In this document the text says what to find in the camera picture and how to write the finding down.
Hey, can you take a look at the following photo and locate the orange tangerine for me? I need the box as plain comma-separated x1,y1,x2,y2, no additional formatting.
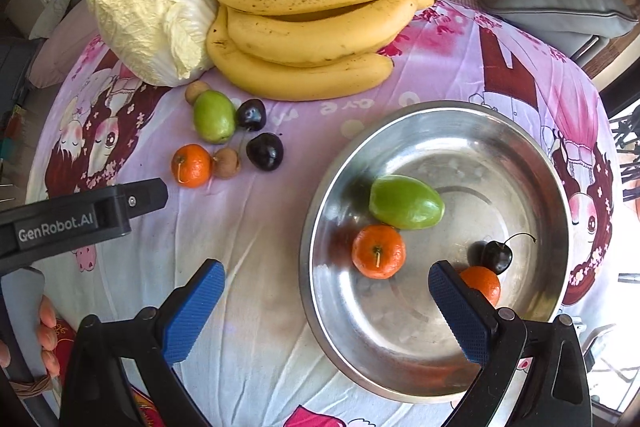
459,265,501,307
350,225,407,280
171,144,213,188

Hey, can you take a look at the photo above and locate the person's left hand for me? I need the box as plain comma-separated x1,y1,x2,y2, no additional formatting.
36,296,60,378

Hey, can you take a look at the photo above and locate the dark cherry in bowl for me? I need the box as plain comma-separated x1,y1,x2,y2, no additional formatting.
480,232,537,275

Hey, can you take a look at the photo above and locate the green fruit in bowl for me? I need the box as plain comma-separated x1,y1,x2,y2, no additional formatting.
369,174,445,230

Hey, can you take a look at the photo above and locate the stainless steel bowl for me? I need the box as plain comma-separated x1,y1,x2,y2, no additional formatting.
298,100,573,405

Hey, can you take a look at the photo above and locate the orange tangerine top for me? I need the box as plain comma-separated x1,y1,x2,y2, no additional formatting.
171,144,213,188

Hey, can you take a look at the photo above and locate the brown longan near oranges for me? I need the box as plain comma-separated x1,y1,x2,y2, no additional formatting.
213,147,241,180

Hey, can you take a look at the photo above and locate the cartoon print tablecloth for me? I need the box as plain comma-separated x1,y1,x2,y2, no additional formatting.
27,1,620,426

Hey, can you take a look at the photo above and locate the dark cherry lower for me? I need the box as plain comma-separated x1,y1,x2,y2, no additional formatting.
246,132,284,171

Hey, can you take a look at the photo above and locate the green mango on cloth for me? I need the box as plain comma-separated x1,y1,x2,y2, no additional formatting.
193,90,235,144

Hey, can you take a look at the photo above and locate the dark cherry upper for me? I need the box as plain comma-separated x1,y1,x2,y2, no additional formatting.
235,98,267,132

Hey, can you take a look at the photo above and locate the brown longan near cabbage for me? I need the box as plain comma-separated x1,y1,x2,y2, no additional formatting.
184,80,210,106

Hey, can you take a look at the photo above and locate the napa cabbage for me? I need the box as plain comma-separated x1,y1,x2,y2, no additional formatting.
86,0,218,88

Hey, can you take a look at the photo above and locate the bottom yellow banana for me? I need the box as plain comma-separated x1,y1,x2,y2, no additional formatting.
206,6,394,102

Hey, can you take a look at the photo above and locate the middle yellow banana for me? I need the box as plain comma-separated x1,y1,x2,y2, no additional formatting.
227,0,435,67

